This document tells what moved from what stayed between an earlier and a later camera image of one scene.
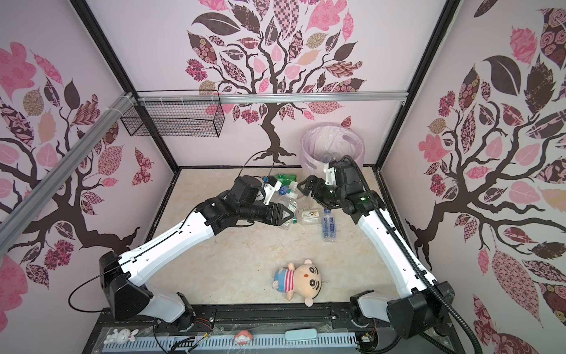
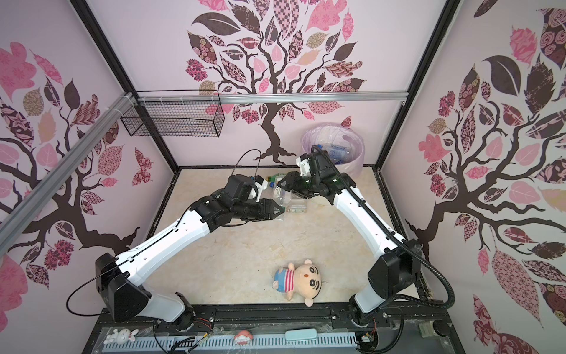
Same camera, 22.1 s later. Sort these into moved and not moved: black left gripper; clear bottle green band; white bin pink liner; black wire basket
Moved: clear bottle green band
Not moved: black left gripper; black wire basket; white bin pink liner
